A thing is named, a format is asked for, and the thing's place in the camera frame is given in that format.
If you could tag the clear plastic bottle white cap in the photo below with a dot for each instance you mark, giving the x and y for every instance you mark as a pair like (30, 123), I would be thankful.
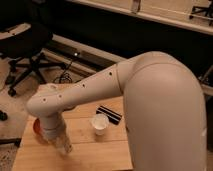
(63, 145)

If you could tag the white plastic cup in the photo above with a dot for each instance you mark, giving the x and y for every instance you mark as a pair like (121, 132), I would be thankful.
(100, 123)

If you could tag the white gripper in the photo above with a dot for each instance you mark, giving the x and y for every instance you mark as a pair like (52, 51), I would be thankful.
(52, 127)

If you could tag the black striped rectangular block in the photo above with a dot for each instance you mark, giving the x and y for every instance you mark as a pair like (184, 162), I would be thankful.
(113, 117)

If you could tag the black chair base far right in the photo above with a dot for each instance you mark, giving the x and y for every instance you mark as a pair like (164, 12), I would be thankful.
(207, 12)

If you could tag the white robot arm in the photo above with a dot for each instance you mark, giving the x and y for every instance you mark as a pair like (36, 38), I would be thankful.
(164, 109)

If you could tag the black office chair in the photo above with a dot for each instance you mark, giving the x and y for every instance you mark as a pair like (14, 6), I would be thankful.
(22, 40)

